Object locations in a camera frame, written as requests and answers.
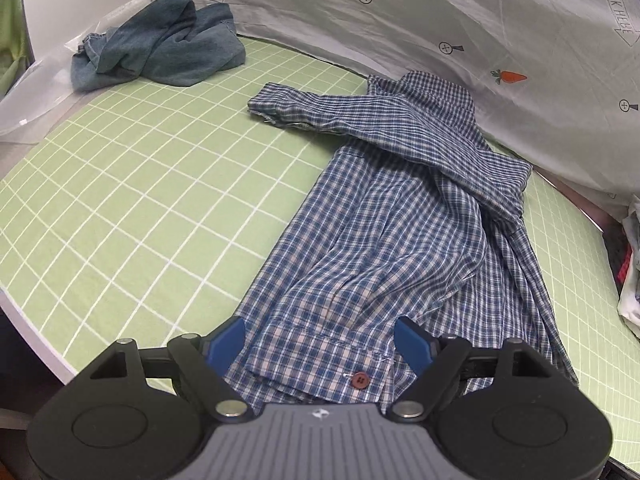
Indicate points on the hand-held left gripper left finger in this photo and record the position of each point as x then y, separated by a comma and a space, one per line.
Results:
225, 345

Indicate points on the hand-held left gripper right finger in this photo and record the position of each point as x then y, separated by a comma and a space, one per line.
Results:
415, 345

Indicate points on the blue plaid shirt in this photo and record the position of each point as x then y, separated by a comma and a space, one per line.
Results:
390, 220

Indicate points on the green grid mat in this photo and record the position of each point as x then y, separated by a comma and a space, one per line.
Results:
150, 170

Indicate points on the white folded garment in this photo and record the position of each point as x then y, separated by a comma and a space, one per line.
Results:
631, 305

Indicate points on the red checked folded garment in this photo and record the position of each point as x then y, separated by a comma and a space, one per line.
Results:
624, 270

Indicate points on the dark grey folded garment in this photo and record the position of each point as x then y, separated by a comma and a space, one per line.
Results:
635, 250

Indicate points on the blue denim jeans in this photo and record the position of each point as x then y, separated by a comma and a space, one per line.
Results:
165, 45

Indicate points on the clear plastic bag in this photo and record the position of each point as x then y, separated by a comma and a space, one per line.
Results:
30, 105

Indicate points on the white carrot print curtain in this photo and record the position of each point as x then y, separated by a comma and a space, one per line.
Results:
400, 20

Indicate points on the green curtain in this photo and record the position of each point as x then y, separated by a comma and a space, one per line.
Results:
10, 60

